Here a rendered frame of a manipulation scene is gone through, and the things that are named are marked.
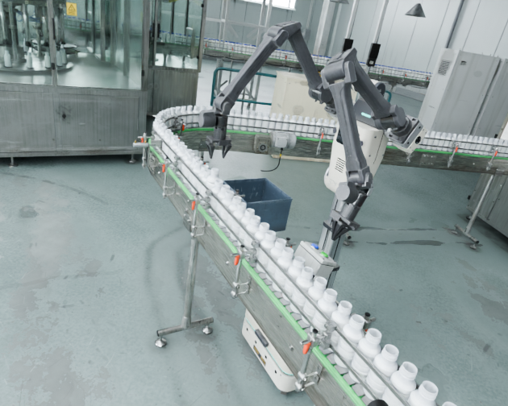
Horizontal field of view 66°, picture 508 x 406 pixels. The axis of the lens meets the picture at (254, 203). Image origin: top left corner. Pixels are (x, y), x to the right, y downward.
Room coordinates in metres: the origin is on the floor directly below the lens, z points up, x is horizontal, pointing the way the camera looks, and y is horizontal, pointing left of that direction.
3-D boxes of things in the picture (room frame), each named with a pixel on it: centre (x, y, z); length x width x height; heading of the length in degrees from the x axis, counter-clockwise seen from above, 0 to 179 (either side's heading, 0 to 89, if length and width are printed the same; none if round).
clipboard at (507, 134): (4.43, -2.67, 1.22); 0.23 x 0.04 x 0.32; 15
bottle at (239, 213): (1.46, 0.05, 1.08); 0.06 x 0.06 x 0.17
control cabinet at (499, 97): (7.36, -3.97, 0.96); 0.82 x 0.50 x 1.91; 105
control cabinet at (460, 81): (7.13, -3.10, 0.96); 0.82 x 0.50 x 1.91; 105
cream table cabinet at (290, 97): (6.04, -0.60, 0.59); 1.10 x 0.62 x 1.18; 105
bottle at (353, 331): (0.86, -0.34, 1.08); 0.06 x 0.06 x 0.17
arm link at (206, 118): (1.69, 0.24, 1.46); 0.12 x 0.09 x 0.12; 124
